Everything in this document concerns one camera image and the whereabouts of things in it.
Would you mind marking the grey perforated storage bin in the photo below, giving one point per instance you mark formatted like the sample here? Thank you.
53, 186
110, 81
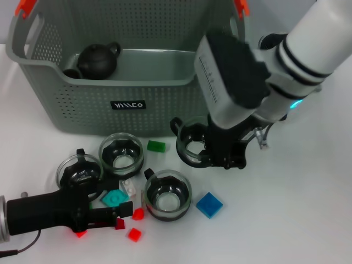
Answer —
137, 115

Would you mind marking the small red sloped brick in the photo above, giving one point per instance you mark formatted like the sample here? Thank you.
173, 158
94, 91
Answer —
138, 214

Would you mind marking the black clay teapot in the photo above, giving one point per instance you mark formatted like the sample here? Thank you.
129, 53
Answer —
96, 61

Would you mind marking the blue square toy brick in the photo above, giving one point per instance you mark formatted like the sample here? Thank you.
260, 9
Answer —
209, 205

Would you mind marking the dark red arch brick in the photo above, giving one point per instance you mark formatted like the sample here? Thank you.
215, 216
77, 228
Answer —
120, 224

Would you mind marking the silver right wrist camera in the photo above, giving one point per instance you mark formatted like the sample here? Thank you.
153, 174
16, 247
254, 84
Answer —
228, 82

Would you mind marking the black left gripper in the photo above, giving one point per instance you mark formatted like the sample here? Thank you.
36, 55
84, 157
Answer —
41, 211

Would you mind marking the glass teacup black sleeve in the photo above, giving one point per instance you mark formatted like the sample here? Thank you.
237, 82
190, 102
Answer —
79, 171
182, 140
121, 162
167, 200

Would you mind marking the white toy brick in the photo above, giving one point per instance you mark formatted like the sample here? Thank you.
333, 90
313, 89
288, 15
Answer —
129, 188

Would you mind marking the teal square toy brick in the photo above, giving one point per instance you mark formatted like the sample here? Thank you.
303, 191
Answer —
114, 198

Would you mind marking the small red square brick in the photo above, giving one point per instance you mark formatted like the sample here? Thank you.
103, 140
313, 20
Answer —
134, 234

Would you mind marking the long red flat brick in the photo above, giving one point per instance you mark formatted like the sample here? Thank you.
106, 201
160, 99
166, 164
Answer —
80, 234

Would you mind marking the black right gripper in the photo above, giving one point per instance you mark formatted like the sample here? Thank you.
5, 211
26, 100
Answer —
231, 148

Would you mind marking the bright green toy brick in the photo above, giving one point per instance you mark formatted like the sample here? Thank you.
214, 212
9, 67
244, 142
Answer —
156, 145

